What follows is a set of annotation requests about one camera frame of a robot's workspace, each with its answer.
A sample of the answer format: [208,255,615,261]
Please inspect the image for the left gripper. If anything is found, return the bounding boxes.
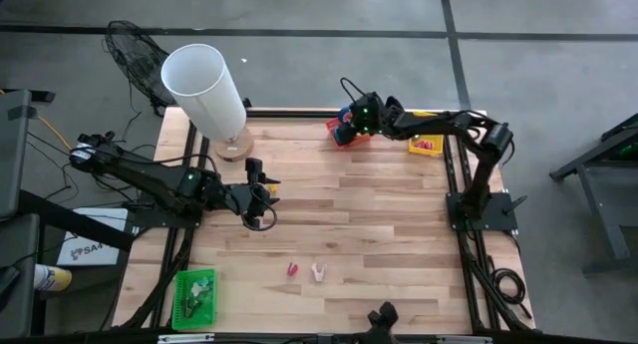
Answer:
[226,175,282,218]

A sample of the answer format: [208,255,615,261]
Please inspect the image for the orange plastic basket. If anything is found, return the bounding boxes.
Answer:
[325,115,373,149]

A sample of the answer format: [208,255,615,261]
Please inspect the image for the grey staple remover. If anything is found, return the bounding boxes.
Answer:
[181,296,201,319]

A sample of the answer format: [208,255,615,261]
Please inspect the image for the large black clamp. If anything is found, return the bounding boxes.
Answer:
[384,95,406,116]

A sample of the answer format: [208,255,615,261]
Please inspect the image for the yellow plastic basket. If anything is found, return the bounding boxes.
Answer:
[408,111,446,158]

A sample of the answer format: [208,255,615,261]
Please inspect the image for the white lamp with wooden base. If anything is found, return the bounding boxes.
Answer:
[159,43,255,164]

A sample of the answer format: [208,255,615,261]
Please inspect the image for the green plastic basket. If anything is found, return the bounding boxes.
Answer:
[170,267,218,332]

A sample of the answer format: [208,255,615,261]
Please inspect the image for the black bulky object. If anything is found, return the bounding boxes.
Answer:
[367,300,401,344]

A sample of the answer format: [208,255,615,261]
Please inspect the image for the white printed sign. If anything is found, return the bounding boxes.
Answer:
[56,207,130,267]

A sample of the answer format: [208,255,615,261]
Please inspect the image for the black floor fan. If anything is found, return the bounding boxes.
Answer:
[103,19,173,117]

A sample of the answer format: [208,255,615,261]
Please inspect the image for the black diagonal beam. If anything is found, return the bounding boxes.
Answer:
[18,188,136,253]

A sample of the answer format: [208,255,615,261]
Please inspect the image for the yellow and white bottle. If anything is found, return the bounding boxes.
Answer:
[33,263,74,293]

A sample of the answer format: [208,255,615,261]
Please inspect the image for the dark metal stand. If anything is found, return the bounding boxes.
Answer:
[547,112,638,275]

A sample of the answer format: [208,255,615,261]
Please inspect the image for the grey equipment case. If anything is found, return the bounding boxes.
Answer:
[0,88,34,220]

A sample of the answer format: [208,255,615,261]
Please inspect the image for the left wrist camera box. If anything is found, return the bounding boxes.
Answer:
[244,157,264,184]

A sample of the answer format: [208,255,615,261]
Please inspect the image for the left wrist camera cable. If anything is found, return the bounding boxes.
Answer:
[240,183,279,232]

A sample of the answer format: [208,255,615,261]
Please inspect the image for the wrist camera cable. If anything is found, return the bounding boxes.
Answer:
[240,183,279,232]
[340,77,368,106]

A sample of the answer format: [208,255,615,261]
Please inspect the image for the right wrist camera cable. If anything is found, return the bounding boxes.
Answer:
[340,77,368,106]

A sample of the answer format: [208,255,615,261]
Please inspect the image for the black cable bundle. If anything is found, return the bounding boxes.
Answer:
[458,228,529,333]
[119,228,193,330]

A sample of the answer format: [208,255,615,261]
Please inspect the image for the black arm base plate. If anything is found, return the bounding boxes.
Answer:
[446,190,519,231]
[127,203,203,230]

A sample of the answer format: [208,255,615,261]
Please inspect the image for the silver metal bracket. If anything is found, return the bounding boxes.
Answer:
[158,333,215,344]
[436,335,493,344]

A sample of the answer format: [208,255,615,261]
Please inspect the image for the coiled black cable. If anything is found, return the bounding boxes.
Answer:
[490,266,533,320]

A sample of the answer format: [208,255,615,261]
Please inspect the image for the yellow cable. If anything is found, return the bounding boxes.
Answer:
[0,88,69,151]

